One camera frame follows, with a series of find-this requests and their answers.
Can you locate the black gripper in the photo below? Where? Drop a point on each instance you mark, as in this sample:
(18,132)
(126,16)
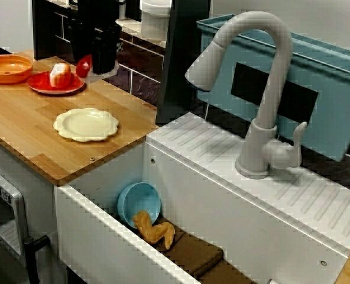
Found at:
(98,13)

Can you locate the red tuna sushi toy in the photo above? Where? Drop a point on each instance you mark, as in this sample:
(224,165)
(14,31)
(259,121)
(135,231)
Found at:
(84,66)

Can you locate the orange salmon sushi toy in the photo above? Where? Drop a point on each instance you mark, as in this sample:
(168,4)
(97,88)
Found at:
(60,75)

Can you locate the white labelled container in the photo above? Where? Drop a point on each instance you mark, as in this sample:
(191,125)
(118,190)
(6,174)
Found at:
(123,10)

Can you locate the dark round can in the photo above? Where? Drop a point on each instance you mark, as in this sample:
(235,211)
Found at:
(72,2)

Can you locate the small black box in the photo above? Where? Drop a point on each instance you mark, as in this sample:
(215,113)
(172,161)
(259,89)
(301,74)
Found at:
(133,10)

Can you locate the red plate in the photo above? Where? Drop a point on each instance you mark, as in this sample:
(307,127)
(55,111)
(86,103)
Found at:
(42,85)

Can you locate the white round jar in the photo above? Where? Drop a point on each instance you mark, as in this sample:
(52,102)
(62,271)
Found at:
(155,20)

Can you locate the cream scalloped plate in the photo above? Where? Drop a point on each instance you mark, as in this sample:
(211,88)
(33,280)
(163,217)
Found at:
(86,125)

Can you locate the orange toy pan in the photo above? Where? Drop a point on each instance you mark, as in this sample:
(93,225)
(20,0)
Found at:
(6,69)

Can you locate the light blue bowl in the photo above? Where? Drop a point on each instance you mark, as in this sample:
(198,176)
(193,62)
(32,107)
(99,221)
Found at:
(139,198)

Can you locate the gray toy appliance panel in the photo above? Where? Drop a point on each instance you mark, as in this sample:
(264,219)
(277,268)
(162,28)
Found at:
(15,207)

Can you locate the gray toy faucet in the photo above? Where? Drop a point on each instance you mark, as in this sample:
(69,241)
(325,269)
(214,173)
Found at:
(271,97)

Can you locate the tan toy chicken wing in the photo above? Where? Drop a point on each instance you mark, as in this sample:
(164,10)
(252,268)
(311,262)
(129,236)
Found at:
(151,232)

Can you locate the white toy kitchen unit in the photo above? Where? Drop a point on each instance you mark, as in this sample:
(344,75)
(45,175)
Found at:
(207,207)

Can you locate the brown folded cloth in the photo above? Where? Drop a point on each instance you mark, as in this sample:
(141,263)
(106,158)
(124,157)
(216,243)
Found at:
(198,254)

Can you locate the teal plastic bin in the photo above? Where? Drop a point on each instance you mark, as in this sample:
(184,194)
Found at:
(331,118)

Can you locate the dark upright post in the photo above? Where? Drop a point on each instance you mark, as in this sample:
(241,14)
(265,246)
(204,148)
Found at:
(181,59)

